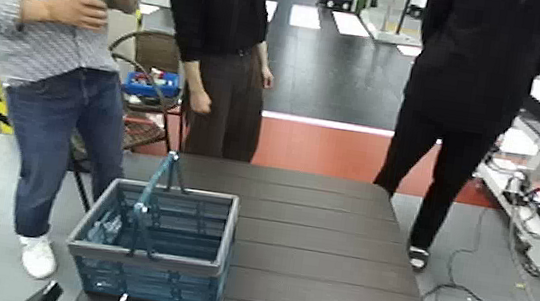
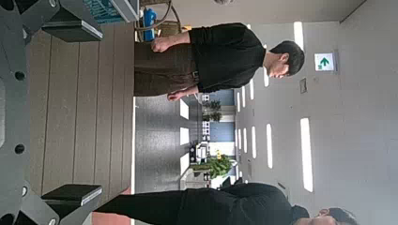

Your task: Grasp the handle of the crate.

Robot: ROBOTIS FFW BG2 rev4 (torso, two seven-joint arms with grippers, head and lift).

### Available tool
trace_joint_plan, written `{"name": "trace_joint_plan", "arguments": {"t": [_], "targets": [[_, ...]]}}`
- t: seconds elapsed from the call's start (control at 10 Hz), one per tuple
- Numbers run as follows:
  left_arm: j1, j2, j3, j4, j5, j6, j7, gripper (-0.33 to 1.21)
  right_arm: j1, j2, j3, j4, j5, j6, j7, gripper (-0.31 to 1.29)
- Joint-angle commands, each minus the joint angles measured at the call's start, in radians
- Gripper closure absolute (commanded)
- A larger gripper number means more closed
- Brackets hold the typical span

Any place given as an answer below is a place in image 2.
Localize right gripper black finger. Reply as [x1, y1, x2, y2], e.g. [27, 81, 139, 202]
[23, 0, 104, 43]
[22, 184, 103, 225]

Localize teal folding crate grey rim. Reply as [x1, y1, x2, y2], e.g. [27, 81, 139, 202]
[82, 0, 141, 25]

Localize blue plastic item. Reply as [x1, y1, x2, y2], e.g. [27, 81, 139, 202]
[142, 7, 158, 42]

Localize white machine with black parts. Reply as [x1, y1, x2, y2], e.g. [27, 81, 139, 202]
[189, 141, 211, 164]

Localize large green potted plant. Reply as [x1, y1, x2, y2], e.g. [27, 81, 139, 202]
[191, 152, 235, 181]

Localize person black shirt brown trousers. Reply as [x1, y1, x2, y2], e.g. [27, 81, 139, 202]
[133, 22, 306, 103]

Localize person all in black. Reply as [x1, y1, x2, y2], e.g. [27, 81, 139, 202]
[93, 182, 360, 225]

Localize long white ceiling light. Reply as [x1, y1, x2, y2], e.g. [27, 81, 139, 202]
[299, 117, 314, 193]
[293, 21, 305, 52]

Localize small square ceiling plate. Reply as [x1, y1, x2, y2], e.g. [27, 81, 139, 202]
[298, 77, 309, 95]

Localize green arrow exit sign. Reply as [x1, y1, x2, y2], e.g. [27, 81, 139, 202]
[314, 51, 340, 74]

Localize rattan chair dark frame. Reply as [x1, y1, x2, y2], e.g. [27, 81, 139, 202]
[134, 0, 190, 43]

